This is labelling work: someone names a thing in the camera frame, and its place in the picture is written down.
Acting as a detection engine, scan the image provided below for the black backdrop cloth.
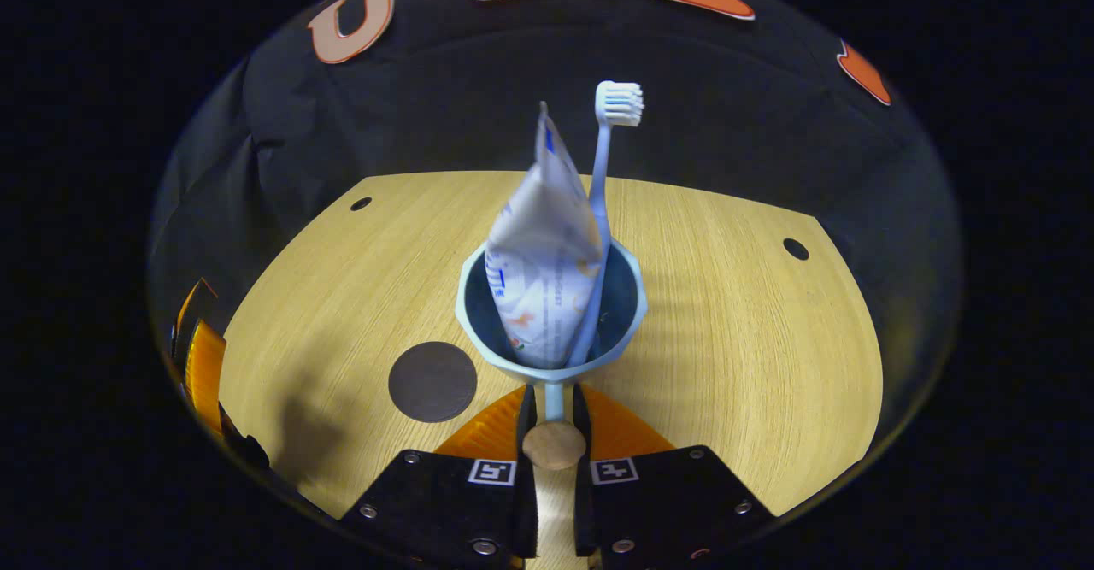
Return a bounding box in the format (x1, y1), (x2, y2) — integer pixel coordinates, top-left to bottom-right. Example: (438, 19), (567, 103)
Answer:
(147, 0), (965, 434)

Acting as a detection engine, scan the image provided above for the white toothbrush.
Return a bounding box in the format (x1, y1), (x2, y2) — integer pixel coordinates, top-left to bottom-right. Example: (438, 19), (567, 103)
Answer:
(564, 80), (645, 367)

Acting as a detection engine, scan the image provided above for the dark brown round coaster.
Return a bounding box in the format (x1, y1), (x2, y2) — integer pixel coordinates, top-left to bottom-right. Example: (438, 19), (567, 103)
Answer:
(388, 341), (479, 424)

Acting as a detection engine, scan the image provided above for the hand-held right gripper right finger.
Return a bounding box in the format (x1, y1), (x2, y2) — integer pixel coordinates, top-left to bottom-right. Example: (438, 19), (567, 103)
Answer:
(571, 382), (777, 569)

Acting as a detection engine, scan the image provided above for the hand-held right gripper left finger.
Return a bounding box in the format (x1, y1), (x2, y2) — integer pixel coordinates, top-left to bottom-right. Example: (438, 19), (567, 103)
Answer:
(338, 384), (541, 569)

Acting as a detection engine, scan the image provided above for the white toothpaste tube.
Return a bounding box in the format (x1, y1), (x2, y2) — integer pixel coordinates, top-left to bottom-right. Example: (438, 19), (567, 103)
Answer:
(485, 102), (604, 370)

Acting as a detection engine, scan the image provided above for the wooden desktop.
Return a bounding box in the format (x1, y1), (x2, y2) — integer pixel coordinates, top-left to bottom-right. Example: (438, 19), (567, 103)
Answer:
(218, 170), (885, 570)

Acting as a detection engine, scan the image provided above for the light blue cup wooden handle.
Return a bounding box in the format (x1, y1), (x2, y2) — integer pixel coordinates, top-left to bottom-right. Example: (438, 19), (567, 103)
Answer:
(456, 239), (649, 471)

